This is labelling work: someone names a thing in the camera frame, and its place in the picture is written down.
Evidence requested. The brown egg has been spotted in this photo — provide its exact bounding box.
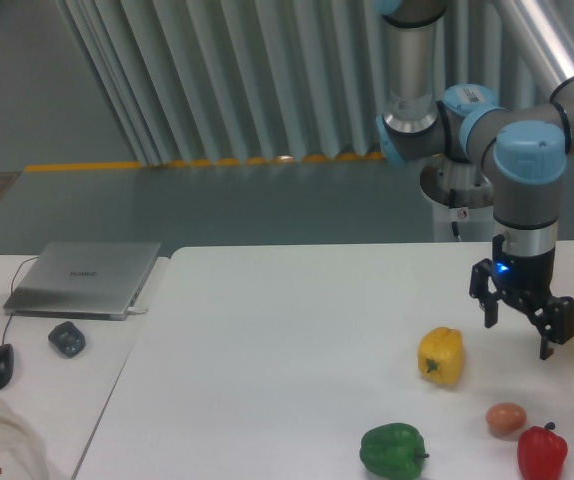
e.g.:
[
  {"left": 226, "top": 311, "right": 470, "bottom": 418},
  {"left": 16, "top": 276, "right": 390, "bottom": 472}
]
[{"left": 485, "top": 402, "right": 527, "bottom": 436}]

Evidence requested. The yellow bell pepper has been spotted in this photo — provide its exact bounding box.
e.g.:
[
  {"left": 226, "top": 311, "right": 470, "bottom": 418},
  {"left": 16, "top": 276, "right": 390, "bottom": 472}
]
[{"left": 417, "top": 327, "right": 465, "bottom": 387}]

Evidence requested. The silver laptop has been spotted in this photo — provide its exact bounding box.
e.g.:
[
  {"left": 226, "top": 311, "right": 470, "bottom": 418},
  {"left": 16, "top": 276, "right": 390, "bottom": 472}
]
[{"left": 4, "top": 242, "right": 160, "bottom": 320}]

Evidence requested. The red bell pepper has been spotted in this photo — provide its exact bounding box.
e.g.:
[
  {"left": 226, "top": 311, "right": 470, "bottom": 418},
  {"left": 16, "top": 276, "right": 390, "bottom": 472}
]
[{"left": 517, "top": 422, "right": 568, "bottom": 480}]

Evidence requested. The black mouse cable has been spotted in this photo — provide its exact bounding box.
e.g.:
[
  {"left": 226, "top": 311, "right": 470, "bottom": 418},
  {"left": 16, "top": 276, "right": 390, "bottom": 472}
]
[{"left": 0, "top": 252, "right": 41, "bottom": 347}]

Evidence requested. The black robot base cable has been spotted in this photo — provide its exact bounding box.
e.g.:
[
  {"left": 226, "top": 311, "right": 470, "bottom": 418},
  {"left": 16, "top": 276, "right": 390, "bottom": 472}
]
[{"left": 447, "top": 188, "right": 464, "bottom": 243}]

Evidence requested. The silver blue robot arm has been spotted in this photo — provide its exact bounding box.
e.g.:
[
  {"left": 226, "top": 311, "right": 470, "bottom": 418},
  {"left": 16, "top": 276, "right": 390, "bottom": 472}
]
[{"left": 375, "top": 1, "right": 574, "bottom": 359}]

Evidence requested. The green bell pepper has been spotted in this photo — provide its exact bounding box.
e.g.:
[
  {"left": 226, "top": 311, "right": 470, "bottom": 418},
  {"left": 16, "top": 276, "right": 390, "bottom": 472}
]
[{"left": 359, "top": 423, "right": 429, "bottom": 479}]

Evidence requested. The white side table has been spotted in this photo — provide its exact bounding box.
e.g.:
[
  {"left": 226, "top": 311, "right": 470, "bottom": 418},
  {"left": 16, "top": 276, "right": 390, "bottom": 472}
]
[{"left": 0, "top": 255, "right": 169, "bottom": 479}]

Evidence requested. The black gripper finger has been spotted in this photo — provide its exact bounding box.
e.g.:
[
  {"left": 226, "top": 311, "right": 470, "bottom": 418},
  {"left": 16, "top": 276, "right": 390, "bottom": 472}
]
[
  {"left": 469, "top": 259, "right": 501, "bottom": 329},
  {"left": 519, "top": 294, "right": 574, "bottom": 360}
]

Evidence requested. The grey folding partition curtain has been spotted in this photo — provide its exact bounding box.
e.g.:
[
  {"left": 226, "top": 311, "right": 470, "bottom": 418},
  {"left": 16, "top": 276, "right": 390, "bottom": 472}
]
[{"left": 56, "top": 0, "right": 553, "bottom": 166}]

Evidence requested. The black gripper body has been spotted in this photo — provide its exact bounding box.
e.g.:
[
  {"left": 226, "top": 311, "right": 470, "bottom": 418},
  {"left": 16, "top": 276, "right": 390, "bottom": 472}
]
[{"left": 491, "top": 228, "right": 556, "bottom": 315}]

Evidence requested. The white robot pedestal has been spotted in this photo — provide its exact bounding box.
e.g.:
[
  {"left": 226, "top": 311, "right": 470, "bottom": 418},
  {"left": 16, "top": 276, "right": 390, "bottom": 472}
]
[{"left": 420, "top": 155, "right": 494, "bottom": 242}]

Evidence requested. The small black plastic object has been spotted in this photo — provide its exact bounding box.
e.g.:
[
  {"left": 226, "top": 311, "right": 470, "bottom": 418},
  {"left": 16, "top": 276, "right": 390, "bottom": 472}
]
[{"left": 48, "top": 321, "right": 86, "bottom": 358}]

